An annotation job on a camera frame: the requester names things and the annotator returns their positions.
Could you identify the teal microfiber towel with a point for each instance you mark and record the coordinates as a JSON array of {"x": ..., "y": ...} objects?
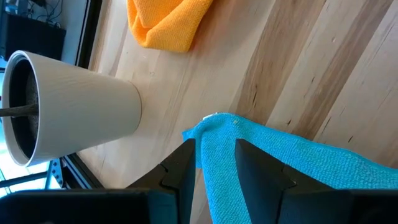
[{"x": 280, "y": 152}]

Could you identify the white plant pot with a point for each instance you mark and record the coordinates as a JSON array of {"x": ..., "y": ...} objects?
[{"x": 84, "y": 105}]

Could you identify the black equipment box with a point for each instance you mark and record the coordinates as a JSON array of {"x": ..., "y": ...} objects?
[{"x": 31, "y": 37}]

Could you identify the orange microfiber towel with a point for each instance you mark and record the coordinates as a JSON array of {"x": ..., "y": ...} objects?
[{"x": 168, "y": 25}]

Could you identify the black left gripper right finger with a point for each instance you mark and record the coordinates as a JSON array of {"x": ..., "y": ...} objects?
[{"x": 273, "y": 193}]

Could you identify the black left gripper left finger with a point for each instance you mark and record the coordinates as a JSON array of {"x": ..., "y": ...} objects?
[{"x": 168, "y": 186}]

